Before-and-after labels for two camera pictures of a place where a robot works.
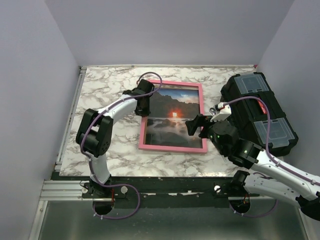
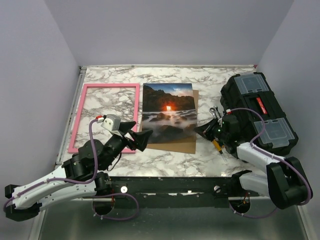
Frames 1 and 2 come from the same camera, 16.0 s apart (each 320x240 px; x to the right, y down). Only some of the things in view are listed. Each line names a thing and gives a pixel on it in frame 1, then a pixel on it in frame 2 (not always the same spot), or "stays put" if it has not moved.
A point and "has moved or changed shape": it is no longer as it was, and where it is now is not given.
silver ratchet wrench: x=213 y=112 stays put
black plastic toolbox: x=250 y=116 stays put
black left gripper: x=145 y=112 to x=141 y=138
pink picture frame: x=142 y=142 to x=80 y=106
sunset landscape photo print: x=170 y=108 has moved or changed shape
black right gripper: x=200 y=120 to x=206 y=129
